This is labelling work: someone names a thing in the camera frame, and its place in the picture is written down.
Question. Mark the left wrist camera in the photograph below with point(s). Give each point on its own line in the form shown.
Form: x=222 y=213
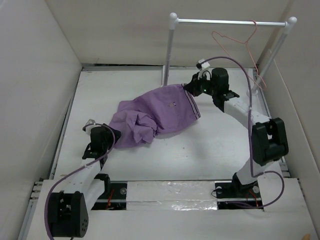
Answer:
x=88 y=126

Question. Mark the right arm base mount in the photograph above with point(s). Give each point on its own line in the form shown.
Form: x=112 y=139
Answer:
x=231 y=195

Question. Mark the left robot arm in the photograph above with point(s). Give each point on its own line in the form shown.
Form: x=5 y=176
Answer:
x=70 y=199

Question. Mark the purple trousers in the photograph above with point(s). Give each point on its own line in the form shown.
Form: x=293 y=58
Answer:
x=165 y=110

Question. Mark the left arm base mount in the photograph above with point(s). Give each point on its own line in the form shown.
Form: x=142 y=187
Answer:
x=114 y=197

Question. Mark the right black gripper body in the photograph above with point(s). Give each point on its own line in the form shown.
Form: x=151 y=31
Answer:
x=202 y=86

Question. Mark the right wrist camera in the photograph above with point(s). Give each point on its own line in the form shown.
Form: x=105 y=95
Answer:
x=202 y=66

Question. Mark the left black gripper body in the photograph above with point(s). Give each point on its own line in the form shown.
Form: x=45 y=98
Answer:
x=109 y=139

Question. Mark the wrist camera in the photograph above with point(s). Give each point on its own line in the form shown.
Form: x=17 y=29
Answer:
x=202 y=66
x=88 y=126

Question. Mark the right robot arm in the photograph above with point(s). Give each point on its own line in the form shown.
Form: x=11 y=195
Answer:
x=267 y=136

